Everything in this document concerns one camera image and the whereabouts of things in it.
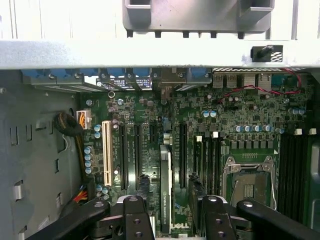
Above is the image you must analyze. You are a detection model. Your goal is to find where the black open PC case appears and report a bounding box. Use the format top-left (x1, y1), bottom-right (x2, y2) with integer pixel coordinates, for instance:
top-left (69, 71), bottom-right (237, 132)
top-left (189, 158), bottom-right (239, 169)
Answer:
top-left (0, 38), bottom-right (320, 240)

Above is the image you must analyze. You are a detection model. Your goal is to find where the yellow wire bundle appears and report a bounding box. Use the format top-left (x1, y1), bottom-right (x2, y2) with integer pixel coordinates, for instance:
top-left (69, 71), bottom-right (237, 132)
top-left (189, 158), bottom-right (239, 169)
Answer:
top-left (73, 134), bottom-right (87, 176)

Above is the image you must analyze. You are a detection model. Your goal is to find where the CPU socket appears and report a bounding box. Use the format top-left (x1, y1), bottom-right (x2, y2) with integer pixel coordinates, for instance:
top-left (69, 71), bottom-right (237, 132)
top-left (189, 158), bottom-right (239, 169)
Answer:
top-left (223, 155), bottom-right (279, 210)

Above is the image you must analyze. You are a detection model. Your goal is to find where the long black expansion slot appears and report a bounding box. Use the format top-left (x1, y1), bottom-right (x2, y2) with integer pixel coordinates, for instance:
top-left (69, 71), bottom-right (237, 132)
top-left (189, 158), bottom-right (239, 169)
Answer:
top-left (117, 124), bottom-right (129, 191)
top-left (178, 123), bottom-right (189, 190)

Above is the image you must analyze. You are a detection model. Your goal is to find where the black sleeved cable bundle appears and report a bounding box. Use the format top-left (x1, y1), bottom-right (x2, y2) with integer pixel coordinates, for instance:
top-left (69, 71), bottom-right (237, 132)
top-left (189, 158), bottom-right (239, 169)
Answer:
top-left (52, 112), bottom-right (83, 137)

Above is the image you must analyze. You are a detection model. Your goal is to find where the grey parts rack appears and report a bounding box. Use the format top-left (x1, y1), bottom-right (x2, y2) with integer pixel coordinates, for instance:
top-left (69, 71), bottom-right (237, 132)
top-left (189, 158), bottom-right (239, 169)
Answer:
top-left (122, 0), bottom-right (275, 39)

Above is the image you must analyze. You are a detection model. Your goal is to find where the black expansion slot blue latch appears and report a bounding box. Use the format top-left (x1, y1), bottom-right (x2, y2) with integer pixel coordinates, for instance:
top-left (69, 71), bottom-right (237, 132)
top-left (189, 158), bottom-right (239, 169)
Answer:
top-left (133, 124), bottom-right (144, 180)

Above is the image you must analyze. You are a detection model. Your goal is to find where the white expansion slot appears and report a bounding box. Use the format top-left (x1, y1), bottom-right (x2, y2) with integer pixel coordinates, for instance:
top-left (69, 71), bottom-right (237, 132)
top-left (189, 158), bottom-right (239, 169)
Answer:
top-left (101, 120), bottom-right (113, 186)

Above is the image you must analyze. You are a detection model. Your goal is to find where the red black twisted wire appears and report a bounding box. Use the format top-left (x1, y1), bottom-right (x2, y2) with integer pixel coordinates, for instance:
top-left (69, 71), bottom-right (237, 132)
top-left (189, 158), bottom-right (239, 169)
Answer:
top-left (216, 67), bottom-right (302, 104)

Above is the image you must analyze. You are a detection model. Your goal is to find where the blue card retention clip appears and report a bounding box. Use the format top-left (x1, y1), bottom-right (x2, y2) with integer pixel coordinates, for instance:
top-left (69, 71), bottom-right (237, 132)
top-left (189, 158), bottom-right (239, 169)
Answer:
top-left (186, 67), bottom-right (211, 79)
top-left (106, 67), bottom-right (126, 78)
top-left (65, 68), bottom-right (85, 77)
top-left (131, 67), bottom-right (152, 79)
top-left (21, 68), bottom-right (40, 79)

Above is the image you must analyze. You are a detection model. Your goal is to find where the silver USB port block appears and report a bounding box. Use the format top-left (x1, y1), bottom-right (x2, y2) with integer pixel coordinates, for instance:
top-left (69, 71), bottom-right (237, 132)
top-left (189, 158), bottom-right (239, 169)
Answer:
top-left (226, 73), bottom-right (238, 89)
top-left (212, 73), bottom-right (226, 89)

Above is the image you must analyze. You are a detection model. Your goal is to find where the silver network port block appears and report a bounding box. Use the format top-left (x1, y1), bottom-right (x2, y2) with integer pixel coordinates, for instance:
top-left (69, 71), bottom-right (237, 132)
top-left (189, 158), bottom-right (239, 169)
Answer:
top-left (257, 73), bottom-right (273, 95)

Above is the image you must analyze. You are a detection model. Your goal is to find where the green motherboard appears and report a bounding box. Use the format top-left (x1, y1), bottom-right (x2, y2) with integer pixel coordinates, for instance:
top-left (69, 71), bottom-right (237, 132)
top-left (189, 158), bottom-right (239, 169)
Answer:
top-left (79, 86), bottom-right (312, 240)

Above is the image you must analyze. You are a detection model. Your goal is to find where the black label white print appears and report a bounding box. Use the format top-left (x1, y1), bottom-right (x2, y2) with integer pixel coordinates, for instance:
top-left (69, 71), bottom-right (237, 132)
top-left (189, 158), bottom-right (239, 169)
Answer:
top-left (96, 77), bottom-right (154, 90)

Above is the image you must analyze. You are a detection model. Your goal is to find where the silver ribbed port block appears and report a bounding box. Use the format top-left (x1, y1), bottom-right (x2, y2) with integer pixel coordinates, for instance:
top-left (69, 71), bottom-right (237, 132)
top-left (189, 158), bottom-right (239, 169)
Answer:
top-left (243, 73), bottom-right (258, 87)

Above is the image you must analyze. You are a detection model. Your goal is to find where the teal serial port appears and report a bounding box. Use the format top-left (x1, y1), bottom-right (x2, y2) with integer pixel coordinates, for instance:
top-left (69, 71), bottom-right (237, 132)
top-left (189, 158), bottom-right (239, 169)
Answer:
top-left (271, 74), bottom-right (301, 89)

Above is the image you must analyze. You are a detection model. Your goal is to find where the black plug with coloured wires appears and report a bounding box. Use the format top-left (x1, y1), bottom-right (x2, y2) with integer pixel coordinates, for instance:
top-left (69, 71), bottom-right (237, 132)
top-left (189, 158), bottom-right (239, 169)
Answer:
top-left (73, 174), bottom-right (97, 207)

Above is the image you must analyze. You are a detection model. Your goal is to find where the short black expansion slot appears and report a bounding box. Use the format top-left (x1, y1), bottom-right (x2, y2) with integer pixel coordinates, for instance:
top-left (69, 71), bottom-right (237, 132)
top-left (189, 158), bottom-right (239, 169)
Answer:
top-left (149, 123), bottom-right (158, 143)

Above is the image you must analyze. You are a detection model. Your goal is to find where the black RAM slot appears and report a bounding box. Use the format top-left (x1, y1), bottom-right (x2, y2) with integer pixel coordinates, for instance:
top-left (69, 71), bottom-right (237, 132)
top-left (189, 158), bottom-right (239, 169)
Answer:
top-left (215, 136), bottom-right (223, 198)
top-left (202, 137), bottom-right (210, 196)
top-left (301, 128), bottom-right (311, 223)
top-left (294, 128), bottom-right (302, 223)
top-left (209, 132), bottom-right (216, 197)
top-left (279, 129), bottom-right (287, 221)
top-left (286, 129), bottom-right (295, 222)

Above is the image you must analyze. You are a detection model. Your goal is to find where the white power plug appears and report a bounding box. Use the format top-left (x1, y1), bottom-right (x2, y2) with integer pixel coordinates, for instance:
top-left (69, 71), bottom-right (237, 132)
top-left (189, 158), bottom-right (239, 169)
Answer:
top-left (76, 109), bottom-right (92, 130)

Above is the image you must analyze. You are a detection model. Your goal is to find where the thin metal locking lever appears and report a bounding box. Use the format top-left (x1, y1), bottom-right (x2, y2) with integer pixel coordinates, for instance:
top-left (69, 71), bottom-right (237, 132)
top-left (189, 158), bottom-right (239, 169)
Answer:
top-left (271, 159), bottom-right (279, 210)

